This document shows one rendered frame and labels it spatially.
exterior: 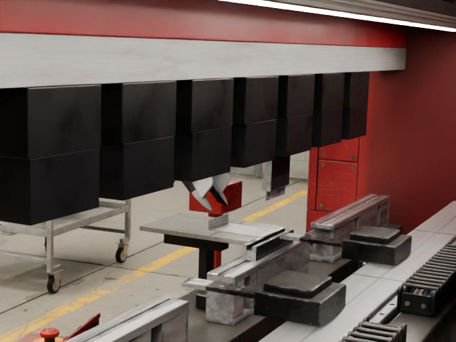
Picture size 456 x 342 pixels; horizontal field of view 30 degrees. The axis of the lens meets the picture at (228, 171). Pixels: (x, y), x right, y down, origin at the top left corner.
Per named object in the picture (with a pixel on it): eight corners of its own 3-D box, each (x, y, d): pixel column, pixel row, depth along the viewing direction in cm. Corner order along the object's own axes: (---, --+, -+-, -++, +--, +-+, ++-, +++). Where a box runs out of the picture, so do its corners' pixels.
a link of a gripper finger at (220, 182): (240, 194, 187) (213, 161, 187) (222, 208, 190) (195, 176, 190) (245, 189, 190) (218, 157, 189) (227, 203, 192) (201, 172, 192)
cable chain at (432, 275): (447, 260, 163) (448, 240, 162) (478, 264, 161) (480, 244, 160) (395, 311, 130) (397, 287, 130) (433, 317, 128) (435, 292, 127)
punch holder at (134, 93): (128, 181, 136) (129, 77, 134) (174, 186, 132) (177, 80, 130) (72, 195, 123) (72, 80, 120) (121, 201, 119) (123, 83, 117)
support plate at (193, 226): (180, 216, 201) (180, 212, 201) (282, 230, 190) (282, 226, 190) (139, 230, 185) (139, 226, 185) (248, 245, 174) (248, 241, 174)
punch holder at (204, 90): (188, 167, 154) (191, 75, 151) (231, 172, 150) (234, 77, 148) (145, 177, 141) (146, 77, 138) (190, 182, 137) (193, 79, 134)
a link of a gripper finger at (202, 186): (217, 197, 179) (200, 161, 183) (199, 212, 182) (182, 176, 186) (226, 198, 182) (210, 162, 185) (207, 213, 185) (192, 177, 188)
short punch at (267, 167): (279, 193, 185) (281, 150, 183) (288, 194, 184) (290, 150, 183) (261, 200, 176) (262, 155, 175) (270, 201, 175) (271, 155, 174)
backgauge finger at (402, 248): (292, 237, 186) (294, 214, 185) (410, 253, 174) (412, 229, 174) (271, 248, 175) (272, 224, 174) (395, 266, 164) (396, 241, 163)
